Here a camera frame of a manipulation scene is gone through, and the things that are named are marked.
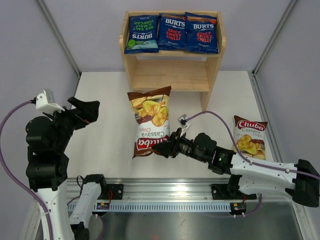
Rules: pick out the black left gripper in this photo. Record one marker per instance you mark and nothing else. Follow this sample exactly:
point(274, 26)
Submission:
point(89, 112)

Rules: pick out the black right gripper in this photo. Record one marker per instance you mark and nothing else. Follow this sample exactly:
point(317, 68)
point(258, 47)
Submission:
point(165, 148)

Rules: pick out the brown Chuba cassava chips bag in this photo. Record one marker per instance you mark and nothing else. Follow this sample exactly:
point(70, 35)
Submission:
point(151, 112)

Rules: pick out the blue Burts sea salt bag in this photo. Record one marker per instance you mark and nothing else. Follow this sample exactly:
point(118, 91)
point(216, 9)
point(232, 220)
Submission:
point(143, 33)

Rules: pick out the blue Burts spicy chilli bag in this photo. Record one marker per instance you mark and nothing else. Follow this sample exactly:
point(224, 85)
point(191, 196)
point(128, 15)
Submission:
point(171, 32)

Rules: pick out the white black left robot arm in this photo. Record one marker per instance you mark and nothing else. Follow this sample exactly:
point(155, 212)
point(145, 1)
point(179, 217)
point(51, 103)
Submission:
point(47, 138)

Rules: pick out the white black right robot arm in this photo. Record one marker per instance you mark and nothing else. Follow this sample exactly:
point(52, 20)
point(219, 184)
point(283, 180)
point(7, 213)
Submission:
point(300, 181)

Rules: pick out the wooden two-tier shelf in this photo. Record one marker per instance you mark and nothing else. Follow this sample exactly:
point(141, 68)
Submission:
point(182, 70)

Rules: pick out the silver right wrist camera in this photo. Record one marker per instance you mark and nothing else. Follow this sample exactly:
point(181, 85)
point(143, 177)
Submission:
point(183, 121)

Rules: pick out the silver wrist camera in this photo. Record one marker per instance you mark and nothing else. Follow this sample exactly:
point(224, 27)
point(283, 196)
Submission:
point(183, 121)
point(45, 102)

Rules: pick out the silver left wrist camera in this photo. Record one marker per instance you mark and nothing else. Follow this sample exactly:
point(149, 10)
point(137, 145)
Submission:
point(45, 102)

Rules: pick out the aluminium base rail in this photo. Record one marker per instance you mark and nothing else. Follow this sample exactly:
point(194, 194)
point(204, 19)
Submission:
point(160, 197)

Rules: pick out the grey aluminium frame post left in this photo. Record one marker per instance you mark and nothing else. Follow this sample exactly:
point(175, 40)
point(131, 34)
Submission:
point(54, 27)

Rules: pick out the grey aluminium frame post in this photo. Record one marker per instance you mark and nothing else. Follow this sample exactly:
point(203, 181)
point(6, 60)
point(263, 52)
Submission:
point(54, 27)
point(284, 18)

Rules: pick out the grey aluminium frame post right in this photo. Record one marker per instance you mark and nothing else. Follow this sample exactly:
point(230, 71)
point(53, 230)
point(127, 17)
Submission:
point(284, 18)

